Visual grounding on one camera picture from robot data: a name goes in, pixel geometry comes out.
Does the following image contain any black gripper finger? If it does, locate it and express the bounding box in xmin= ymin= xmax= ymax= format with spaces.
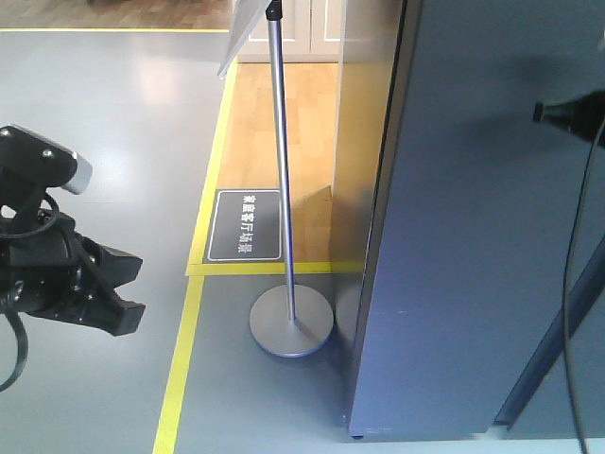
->
xmin=533 ymin=90 xmax=604 ymax=142

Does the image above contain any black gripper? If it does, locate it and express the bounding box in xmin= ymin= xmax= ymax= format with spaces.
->
xmin=1 ymin=203 xmax=146 ymax=337

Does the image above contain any grey fridge door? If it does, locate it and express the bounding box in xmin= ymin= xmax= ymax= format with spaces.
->
xmin=348 ymin=1 xmax=604 ymax=441

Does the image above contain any dark floor sign sticker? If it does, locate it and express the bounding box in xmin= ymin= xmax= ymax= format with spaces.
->
xmin=204 ymin=189 xmax=283 ymax=263

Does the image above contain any yellow floor tape line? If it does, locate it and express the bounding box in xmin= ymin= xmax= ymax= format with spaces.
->
xmin=0 ymin=26 xmax=370 ymax=454

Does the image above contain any silver sign stand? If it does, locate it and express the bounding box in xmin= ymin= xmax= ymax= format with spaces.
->
xmin=217 ymin=1 xmax=335 ymax=358

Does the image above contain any white cabinet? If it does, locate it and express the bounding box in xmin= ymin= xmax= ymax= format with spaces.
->
xmin=238 ymin=0 xmax=345 ymax=63

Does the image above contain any black camera cable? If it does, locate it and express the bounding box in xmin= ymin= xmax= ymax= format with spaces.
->
xmin=562 ymin=117 xmax=605 ymax=454

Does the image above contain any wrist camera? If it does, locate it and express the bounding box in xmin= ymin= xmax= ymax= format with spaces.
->
xmin=1 ymin=124 xmax=93 ymax=195

